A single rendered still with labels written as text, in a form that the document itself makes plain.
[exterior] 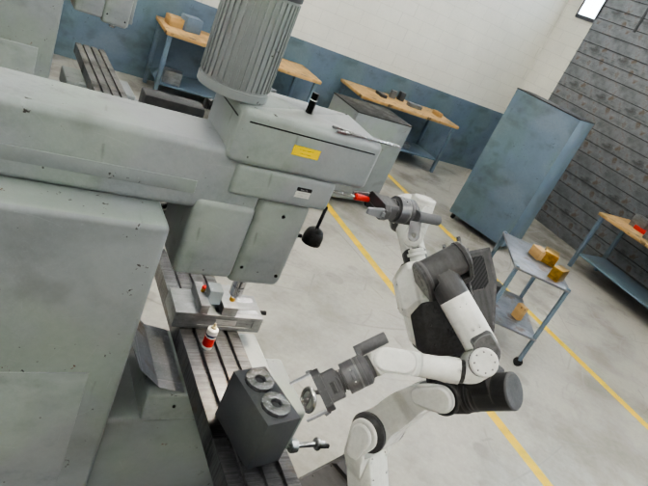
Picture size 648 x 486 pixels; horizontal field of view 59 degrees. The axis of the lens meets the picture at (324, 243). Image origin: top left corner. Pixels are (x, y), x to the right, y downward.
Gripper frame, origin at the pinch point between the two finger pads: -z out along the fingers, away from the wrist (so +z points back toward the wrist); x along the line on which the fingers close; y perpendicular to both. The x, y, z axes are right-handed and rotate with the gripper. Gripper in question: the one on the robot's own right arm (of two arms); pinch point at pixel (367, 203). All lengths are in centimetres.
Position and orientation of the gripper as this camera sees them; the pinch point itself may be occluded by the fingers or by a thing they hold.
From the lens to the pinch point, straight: 180.9
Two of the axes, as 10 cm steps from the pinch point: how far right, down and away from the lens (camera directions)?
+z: 8.4, 1.2, 5.3
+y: -3.8, 8.3, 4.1
